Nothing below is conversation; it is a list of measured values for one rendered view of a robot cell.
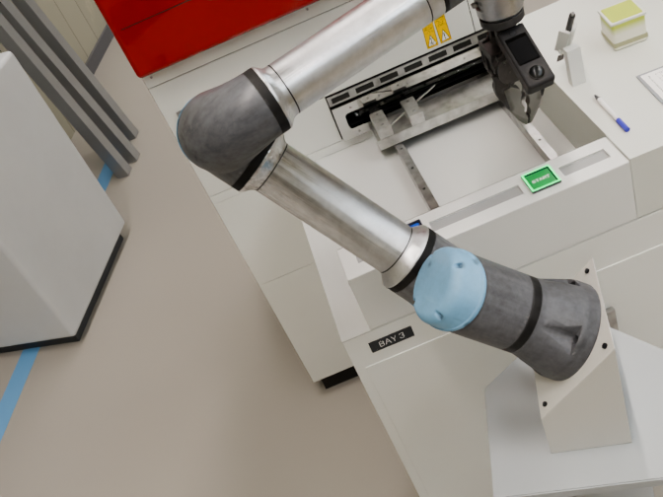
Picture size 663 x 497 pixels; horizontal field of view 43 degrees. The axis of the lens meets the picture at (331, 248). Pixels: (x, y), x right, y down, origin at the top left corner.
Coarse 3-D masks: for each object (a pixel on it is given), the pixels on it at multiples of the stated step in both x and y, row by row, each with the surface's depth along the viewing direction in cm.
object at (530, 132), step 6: (498, 102) 199; (504, 108) 196; (510, 114) 193; (516, 120) 189; (522, 126) 186; (528, 126) 185; (522, 132) 189; (528, 132) 184; (534, 132) 183; (528, 138) 185; (534, 138) 181; (540, 138) 181; (534, 144) 182; (540, 144) 179; (546, 144) 178; (540, 150) 180; (546, 150) 177; (552, 150) 176; (546, 156) 177; (552, 156) 175
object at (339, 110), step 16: (432, 64) 200; (448, 64) 200; (400, 80) 200; (416, 80) 200; (464, 80) 203; (368, 96) 200; (384, 96) 201; (432, 96) 204; (336, 112) 201; (384, 112) 205; (352, 128) 204; (368, 128) 205
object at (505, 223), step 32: (576, 160) 155; (608, 160) 152; (480, 192) 157; (512, 192) 155; (544, 192) 151; (576, 192) 151; (608, 192) 153; (448, 224) 154; (480, 224) 151; (512, 224) 152; (544, 224) 154; (576, 224) 156; (608, 224) 157; (352, 256) 156; (480, 256) 155; (512, 256) 157; (544, 256) 159; (352, 288) 153; (384, 288) 155; (384, 320) 160
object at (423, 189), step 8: (400, 144) 197; (400, 152) 194; (408, 160) 191; (408, 168) 189; (416, 168) 188; (416, 176) 186; (416, 184) 184; (424, 184) 182; (424, 192) 180; (424, 200) 180; (432, 200) 178; (432, 208) 176
